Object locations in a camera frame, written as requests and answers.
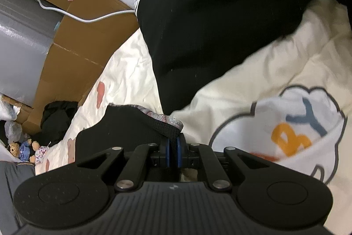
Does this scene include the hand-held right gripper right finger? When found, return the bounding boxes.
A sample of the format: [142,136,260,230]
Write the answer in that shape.
[176,135,271,192]

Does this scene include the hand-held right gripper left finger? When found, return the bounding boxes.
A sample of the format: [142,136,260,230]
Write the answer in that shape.
[76,138,173,192]

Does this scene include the floral bear print cloth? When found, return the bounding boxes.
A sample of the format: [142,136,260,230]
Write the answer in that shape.
[137,106,184,131]

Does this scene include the black shorts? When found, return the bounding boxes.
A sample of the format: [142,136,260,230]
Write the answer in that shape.
[74,104,183,168]

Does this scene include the small bear in blue clothes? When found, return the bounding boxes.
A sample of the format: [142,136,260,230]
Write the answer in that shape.
[8,140,36,163]

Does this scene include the black cloth heap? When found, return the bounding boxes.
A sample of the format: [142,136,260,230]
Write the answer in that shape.
[41,100,80,147]

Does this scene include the white printed bed sheet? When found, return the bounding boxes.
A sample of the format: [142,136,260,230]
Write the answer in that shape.
[35,0,352,235]

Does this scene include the small doll in floral dress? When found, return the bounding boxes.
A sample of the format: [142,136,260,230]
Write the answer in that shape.
[31,140,51,167]

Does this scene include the black folded garment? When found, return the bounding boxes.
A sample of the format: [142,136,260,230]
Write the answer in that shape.
[136,0,332,116]

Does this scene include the clear plastic bag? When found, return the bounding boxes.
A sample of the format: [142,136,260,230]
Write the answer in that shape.
[0,99,25,148]

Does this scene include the white cable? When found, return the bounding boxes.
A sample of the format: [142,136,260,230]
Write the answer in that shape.
[0,0,138,24]

